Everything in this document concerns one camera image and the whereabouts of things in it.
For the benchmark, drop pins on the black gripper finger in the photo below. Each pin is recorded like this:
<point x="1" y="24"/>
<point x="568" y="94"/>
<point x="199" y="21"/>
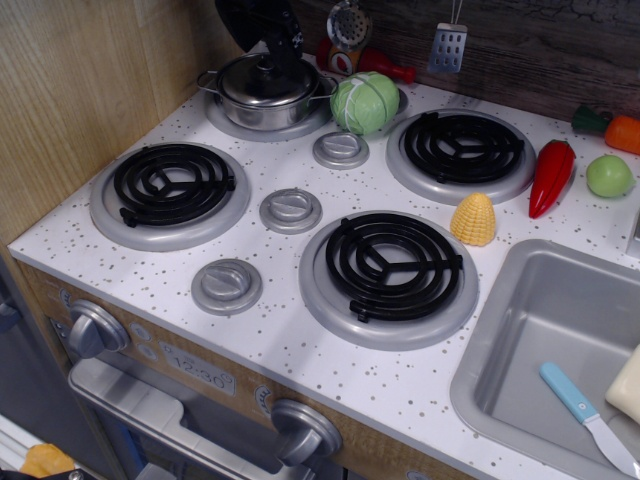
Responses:
<point x="285" y="58"/>

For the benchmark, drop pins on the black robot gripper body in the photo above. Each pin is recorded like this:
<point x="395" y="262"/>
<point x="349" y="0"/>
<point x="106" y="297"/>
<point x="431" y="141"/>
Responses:
<point x="272" y="22"/>

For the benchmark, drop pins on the steel pot lid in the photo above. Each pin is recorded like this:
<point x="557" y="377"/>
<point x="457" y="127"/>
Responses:
<point x="255" y="80"/>

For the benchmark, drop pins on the small steel pot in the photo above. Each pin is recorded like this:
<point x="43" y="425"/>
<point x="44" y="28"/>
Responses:
<point x="257" y="94"/>

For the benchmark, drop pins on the red toy ketchup bottle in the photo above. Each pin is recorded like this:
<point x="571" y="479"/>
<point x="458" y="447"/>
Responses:
<point x="331" y="58"/>

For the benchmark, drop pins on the hanging steel skimmer spoon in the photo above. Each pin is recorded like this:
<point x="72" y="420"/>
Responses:
<point x="349" y="26"/>

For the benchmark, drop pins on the green toy cabbage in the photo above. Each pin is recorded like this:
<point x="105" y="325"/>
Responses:
<point x="364" y="102"/>

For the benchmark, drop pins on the silver knob back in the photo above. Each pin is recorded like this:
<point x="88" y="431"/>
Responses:
<point x="340" y="151"/>

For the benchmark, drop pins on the silver knob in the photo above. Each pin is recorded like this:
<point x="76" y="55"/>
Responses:
<point x="226" y="287"/>
<point x="340" y="151"/>
<point x="290" y="211"/>

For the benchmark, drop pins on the silver knob middle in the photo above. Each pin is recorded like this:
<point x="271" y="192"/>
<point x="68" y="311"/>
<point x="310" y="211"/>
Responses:
<point x="290" y="211"/>

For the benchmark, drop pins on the hanging steel spatula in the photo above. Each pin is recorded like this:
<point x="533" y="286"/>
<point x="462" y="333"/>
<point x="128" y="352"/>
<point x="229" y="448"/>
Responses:
<point x="449" y="43"/>

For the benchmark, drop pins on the back right black burner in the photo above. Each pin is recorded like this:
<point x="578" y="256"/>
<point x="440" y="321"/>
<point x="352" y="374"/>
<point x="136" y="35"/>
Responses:
<point x="445" y="155"/>

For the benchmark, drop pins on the black burner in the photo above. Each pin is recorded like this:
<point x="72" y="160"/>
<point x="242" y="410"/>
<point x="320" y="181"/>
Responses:
<point x="445" y="155"/>
<point x="169" y="197"/>
<point x="388" y="281"/>

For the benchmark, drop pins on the front left black burner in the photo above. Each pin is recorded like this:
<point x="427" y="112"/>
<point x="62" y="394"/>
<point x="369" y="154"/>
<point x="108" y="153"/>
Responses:
<point x="169" y="197"/>

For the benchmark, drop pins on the silver knob front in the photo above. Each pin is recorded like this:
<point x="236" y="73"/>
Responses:
<point x="226" y="287"/>

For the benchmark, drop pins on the front right black burner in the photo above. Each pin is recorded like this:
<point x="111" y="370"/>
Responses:
<point x="388" y="281"/>

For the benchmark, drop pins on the yellow toy corn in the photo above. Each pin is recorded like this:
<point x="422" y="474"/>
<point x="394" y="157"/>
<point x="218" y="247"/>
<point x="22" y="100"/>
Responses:
<point x="474" y="222"/>

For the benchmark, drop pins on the red toy pepper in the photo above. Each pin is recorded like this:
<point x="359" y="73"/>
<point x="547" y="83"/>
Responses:
<point x="554" y="167"/>

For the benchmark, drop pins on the left oven dial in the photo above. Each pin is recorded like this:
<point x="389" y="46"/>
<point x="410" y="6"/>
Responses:
<point x="95" y="330"/>

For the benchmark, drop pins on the oven dial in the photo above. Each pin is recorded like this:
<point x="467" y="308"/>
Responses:
<point x="302" y="433"/>
<point x="95" y="330"/>

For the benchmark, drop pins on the green toy apple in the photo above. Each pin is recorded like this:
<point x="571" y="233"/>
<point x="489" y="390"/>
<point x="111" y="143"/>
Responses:
<point x="609" y="176"/>

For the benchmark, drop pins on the orange toy carrot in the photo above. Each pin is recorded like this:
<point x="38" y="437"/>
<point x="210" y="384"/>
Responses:
<point x="619" y="132"/>

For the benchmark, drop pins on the grey sink basin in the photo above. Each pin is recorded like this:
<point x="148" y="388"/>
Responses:
<point x="550" y="304"/>

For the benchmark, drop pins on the right oven dial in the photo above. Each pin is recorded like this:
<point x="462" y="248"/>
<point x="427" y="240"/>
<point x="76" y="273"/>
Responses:
<point x="302" y="433"/>

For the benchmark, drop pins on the orange object lower left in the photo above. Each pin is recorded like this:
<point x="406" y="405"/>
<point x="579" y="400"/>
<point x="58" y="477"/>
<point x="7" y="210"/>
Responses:
<point x="44" y="460"/>

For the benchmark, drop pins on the cream toy block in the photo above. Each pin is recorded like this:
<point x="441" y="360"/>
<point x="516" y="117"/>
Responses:
<point x="624" y="391"/>

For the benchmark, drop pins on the silver oven door handle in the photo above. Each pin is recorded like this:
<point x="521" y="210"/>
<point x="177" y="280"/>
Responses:
<point x="178" y="430"/>

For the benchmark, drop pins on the blue handled toy knife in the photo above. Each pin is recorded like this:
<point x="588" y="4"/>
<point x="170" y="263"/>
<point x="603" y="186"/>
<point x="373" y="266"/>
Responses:
<point x="589" y="417"/>

